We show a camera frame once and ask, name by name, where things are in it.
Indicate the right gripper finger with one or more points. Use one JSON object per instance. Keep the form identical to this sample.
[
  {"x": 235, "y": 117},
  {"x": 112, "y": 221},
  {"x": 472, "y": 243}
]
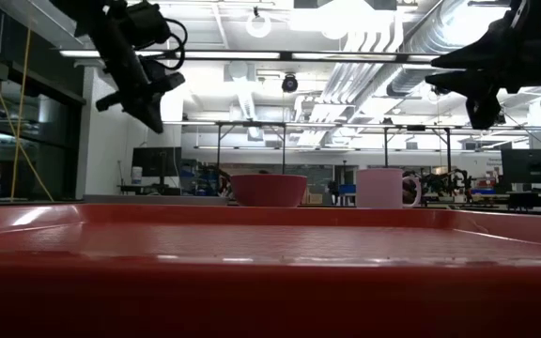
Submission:
[
  {"x": 477, "y": 54},
  {"x": 463, "y": 82}
]

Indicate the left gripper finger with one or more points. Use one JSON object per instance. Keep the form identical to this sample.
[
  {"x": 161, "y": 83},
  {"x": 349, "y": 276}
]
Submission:
[
  {"x": 153, "y": 110},
  {"x": 139, "y": 112}
]

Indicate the pink plastic mug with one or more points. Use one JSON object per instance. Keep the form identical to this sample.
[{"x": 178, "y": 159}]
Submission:
[{"x": 378, "y": 188}]

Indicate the magenta plastic bowl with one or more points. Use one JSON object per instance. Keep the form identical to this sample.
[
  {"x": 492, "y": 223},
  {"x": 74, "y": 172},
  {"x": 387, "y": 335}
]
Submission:
[{"x": 268, "y": 190}]

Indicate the background black robot arm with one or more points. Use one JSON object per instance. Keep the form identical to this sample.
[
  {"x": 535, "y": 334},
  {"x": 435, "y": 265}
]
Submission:
[{"x": 439, "y": 180}]

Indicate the red plastic tray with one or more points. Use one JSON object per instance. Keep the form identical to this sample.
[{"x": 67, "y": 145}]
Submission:
[{"x": 270, "y": 291}]

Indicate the black computer monitor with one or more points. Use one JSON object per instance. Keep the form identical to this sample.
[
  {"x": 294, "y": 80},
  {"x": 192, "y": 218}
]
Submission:
[
  {"x": 157, "y": 162},
  {"x": 531, "y": 164}
]

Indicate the white paper cup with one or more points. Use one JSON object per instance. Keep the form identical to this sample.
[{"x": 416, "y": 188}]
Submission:
[{"x": 136, "y": 175}]

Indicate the silver ventilation duct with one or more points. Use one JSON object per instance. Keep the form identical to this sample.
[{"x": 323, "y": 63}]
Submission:
[{"x": 439, "y": 33}]

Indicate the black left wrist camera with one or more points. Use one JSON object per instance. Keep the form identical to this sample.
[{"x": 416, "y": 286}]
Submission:
[{"x": 150, "y": 23}]

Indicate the black background rig frame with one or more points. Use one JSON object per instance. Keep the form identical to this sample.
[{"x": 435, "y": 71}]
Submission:
[
  {"x": 416, "y": 127},
  {"x": 251, "y": 123}
]

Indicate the black hanging camera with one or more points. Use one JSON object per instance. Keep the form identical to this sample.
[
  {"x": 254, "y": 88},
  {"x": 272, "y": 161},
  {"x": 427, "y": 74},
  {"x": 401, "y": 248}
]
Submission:
[{"x": 290, "y": 83}]

